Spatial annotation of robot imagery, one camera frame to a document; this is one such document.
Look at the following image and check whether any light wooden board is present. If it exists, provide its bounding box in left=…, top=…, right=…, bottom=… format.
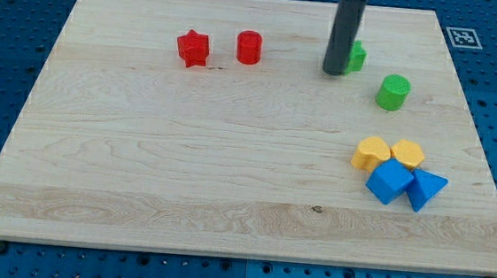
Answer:
left=0, top=0, right=497, bottom=276

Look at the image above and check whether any yellow heart block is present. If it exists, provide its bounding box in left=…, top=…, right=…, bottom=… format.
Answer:
left=351, top=136, right=392, bottom=173

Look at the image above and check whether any yellow hexagon block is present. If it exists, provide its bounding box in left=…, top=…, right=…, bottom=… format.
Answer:
left=390, top=140, right=426, bottom=171

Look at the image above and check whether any green star block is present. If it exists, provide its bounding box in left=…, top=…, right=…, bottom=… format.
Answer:
left=344, top=40, right=367, bottom=75

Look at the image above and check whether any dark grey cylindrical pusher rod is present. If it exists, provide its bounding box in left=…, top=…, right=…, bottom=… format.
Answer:
left=322, top=0, right=367, bottom=76

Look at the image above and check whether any red star block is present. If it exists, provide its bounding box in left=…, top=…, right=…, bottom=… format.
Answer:
left=177, top=30, right=210, bottom=68

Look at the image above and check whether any white fiducial marker tag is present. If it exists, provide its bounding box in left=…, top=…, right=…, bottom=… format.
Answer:
left=447, top=26, right=482, bottom=50

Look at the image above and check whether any red cylinder block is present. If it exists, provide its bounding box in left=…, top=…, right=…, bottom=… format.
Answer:
left=237, top=30, right=262, bottom=65

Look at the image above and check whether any blue triangle block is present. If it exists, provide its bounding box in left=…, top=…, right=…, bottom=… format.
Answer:
left=405, top=168, right=448, bottom=212

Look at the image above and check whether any blue cube block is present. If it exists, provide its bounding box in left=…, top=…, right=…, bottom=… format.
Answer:
left=366, top=158, right=415, bottom=205

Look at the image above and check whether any green cylinder block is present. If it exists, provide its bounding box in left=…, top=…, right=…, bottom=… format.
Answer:
left=375, top=74, right=412, bottom=112

